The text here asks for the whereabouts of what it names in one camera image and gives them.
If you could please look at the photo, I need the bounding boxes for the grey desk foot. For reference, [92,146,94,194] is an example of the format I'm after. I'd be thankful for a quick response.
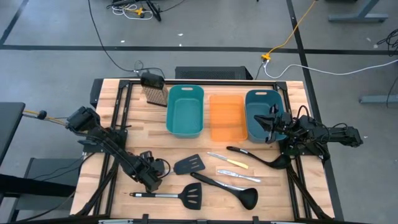
[359,95,398,105]

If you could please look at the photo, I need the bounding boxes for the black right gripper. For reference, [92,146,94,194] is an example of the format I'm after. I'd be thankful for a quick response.
[254,103,296,144]

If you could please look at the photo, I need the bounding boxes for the yellow cord with black knob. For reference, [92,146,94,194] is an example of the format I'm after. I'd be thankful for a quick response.
[23,109,68,126]

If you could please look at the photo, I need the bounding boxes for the teal plastic bin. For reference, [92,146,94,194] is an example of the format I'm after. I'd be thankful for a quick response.
[165,84,205,139]

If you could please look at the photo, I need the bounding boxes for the grey desk leg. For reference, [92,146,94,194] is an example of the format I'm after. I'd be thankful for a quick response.
[328,0,389,23]

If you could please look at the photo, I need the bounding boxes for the dark grey floor stand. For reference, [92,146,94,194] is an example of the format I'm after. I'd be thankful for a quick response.
[0,157,83,224]

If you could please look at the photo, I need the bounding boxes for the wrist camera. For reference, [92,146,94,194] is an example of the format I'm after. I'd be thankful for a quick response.
[279,111,295,124]
[139,150,157,163]

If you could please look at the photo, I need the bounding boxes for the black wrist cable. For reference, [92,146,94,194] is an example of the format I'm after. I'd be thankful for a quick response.
[155,157,172,179]
[297,105,312,121]

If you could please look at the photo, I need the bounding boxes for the tangled floor cables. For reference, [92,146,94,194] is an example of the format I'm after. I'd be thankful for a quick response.
[105,0,187,22]

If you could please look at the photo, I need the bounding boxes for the silver knife blade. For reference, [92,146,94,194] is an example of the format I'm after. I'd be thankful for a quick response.
[213,179,246,192]

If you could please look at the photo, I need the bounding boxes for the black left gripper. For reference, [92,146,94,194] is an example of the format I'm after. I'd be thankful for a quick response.
[129,155,165,193]

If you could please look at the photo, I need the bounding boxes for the yellow-handled knife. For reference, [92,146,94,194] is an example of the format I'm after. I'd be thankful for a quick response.
[206,151,249,170]

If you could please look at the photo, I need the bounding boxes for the black cable bundle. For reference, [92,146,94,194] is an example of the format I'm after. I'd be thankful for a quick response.
[376,27,398,57]

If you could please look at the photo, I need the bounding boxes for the yellow extension cable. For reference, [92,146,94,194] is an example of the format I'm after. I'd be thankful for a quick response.
[267,0,320,58]

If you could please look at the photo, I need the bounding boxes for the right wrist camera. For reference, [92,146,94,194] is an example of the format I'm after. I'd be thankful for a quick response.
[279,111,295,124]

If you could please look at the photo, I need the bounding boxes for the white floor cable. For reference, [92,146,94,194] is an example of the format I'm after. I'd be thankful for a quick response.
[263,58,398,79]

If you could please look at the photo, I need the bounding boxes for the blue-grey plastic bin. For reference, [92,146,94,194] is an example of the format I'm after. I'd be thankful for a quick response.
[244,89,289,144]

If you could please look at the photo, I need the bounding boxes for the black ladle with white label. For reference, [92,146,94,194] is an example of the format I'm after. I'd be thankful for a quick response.
[226,146,292,170]

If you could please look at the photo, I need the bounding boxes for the silver butter knife ornate handle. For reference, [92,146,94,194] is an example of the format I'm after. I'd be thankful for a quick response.
[216,169,262,184]

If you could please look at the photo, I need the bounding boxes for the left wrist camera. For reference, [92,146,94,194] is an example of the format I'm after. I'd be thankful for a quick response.
[139,150,157,163]

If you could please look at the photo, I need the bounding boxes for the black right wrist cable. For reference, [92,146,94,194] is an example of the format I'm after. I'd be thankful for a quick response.
[297,105,312,121]

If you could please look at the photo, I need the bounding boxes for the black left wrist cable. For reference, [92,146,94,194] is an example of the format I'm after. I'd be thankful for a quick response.
[155,157,172,179]

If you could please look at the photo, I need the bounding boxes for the black aluminium table frame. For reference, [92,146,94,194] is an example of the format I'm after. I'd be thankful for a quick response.
[73,79,335,224]

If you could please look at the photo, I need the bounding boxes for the steel-handled black slotted turner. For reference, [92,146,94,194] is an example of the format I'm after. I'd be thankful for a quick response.
[129,182,203,210]

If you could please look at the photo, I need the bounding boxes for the steel box grater black handle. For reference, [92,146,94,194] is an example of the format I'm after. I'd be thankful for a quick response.
[139,72,169,108]

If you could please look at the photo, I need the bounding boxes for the black side table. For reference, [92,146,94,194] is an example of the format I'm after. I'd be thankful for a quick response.
[0,101,26,166]

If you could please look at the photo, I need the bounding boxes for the black computer case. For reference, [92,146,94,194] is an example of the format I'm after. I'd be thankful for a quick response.
[175,65,254,81]

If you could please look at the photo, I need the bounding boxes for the black floor cable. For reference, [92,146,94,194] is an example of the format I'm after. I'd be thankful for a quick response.
[88,0,165,78]

